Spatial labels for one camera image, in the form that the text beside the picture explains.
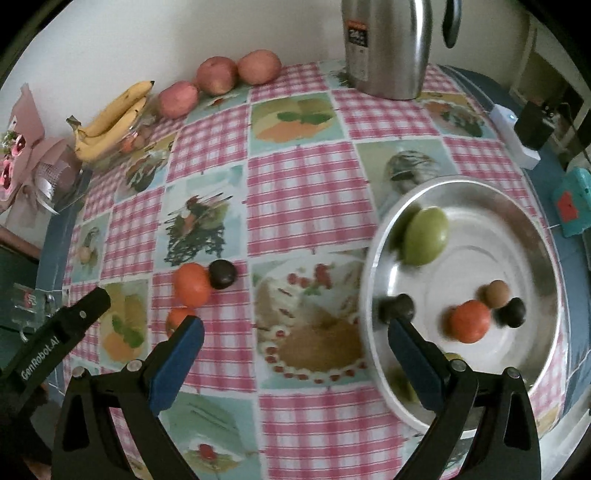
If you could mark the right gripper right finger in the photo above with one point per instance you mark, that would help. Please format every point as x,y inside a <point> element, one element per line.
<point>506,443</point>

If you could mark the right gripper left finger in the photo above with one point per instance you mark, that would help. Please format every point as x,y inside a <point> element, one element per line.
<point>87,446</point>

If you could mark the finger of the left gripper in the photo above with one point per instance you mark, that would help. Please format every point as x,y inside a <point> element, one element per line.
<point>46,349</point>

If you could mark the orange tangerine with stem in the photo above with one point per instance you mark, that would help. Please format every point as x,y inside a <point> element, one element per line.
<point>174,319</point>

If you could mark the brown kiwi fruit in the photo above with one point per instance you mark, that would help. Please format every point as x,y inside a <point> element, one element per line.
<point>497,294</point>

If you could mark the dark heart-shaped plum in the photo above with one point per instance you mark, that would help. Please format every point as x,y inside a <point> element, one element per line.
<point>400,307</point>

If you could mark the dark round plum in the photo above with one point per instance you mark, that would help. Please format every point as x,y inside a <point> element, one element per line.
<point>221,274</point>

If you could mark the clear glass jar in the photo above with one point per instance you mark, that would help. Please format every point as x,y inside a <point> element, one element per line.
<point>30,309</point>

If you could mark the round stainless steel plate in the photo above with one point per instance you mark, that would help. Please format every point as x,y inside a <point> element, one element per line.
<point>491,237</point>

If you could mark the teal plastic box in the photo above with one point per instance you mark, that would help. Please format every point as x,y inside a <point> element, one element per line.
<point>572,202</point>

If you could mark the glass fruit bowl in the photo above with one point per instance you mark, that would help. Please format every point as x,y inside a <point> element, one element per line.
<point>129,134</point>

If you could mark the yellow banana bunch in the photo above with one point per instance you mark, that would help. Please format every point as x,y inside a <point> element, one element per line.
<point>113,122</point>

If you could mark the checkered fruit tablecloth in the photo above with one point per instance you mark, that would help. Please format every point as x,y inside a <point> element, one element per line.
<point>288,181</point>

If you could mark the black power adapter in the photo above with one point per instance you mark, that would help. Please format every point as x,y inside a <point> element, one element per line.
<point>535,125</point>

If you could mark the white power strip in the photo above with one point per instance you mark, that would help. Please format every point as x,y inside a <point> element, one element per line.
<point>504,121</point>

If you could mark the red apple left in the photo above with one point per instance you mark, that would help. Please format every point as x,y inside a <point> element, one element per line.
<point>177,100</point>

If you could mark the red apple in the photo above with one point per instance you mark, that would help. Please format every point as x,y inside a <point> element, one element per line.
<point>259,67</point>
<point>216,76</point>
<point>177,100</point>

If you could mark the red apple middle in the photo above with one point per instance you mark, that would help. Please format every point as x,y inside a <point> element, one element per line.
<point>216,76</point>

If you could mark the white shelf unit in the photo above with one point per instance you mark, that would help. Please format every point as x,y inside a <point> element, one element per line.
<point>546,71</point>

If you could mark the red apple right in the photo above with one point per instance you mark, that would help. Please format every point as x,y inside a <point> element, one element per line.
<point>259,67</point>

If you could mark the stainless steel thermos jug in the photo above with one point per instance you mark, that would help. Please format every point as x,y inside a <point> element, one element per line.
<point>388,44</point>

